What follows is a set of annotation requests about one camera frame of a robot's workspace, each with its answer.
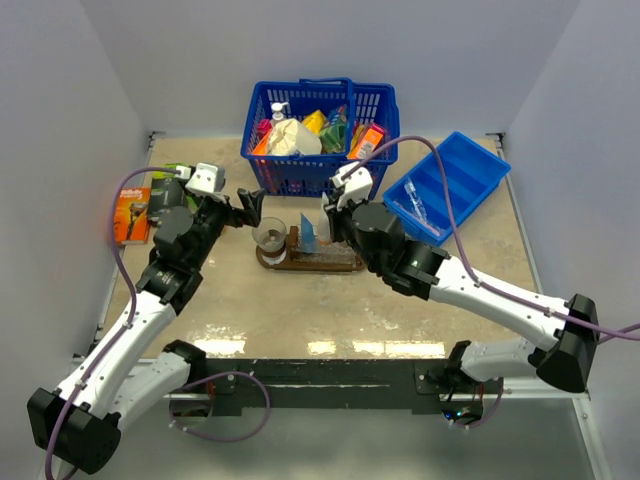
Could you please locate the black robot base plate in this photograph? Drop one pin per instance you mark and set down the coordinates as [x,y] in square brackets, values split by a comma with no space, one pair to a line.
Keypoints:
[416,385]

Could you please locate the blue toothpaste tube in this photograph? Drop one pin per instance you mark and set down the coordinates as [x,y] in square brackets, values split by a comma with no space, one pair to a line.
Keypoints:
[307,243]

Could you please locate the aluminium frame rail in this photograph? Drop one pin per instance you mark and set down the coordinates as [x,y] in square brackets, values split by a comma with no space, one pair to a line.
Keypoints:
[591,437]

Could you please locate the pink toothbrush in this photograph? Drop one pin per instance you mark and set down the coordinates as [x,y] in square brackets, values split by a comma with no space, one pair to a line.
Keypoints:
[425,225]

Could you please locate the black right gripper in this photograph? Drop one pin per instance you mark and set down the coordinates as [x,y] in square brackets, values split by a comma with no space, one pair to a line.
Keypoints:
[335,218]

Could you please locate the black green Gillette box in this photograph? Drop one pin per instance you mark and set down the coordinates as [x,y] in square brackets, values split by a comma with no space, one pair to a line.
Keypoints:
[165,193]

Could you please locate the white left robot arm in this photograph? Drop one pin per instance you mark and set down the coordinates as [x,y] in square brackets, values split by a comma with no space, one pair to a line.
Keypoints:
[82,420]

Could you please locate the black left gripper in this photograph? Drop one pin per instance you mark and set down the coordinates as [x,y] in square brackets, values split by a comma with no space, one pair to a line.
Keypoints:
[251,205]

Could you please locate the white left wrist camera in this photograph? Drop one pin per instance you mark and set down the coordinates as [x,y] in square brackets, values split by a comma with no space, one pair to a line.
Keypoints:
[203,179]

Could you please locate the orange Gillette Fusion5 box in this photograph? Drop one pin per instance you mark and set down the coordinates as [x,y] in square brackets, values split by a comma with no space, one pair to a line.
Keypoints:
[130,222]

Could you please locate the magenta small box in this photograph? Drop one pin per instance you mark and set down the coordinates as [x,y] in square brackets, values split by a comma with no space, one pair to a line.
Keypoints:
[263,129]

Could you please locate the oval wooden tray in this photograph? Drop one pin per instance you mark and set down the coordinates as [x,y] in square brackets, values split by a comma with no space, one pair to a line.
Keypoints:
[288,265]

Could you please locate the white pump dispenser bottle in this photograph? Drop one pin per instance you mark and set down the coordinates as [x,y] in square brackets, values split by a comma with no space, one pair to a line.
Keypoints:
[278,111]

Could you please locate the yellow snack packet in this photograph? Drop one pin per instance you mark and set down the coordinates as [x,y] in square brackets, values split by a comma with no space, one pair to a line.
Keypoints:
[315,122]

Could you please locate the blue plastic divided bin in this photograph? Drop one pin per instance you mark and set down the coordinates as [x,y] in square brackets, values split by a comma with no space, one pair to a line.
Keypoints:
[463,178]

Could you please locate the orange scrub pack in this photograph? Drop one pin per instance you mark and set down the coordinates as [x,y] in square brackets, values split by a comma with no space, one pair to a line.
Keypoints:
[262,147]

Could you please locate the green sponge pack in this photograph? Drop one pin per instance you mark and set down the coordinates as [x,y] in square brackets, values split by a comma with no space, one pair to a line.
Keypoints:
[334,130]

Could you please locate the white wrapped toothbrush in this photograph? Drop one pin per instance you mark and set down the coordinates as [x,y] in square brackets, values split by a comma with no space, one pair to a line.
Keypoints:
[416,201]

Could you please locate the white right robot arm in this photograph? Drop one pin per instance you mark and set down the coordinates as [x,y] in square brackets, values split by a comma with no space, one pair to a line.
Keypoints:
[556,341]

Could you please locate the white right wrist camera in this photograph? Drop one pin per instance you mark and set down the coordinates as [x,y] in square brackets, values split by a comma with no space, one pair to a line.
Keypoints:
[351,182]

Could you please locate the orange cardboard box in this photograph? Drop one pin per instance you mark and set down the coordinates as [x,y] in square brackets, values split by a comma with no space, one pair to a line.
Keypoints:
[366,138]

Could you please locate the clear plastic cup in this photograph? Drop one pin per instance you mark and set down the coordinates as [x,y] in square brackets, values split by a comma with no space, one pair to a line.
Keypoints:
[270,239]

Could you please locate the blue plastic shopping basket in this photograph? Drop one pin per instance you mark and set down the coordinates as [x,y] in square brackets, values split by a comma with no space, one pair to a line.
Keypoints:
[309,176]

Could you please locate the white crumpled paper bag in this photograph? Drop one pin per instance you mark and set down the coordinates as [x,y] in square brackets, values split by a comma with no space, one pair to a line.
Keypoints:
[291,137]

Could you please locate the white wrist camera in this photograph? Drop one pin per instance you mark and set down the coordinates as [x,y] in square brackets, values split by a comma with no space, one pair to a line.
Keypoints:
[351,182]
[203,179]

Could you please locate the clear acrylic toothbrush holder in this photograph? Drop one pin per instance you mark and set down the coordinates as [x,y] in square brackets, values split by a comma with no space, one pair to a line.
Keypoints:
[337,257]

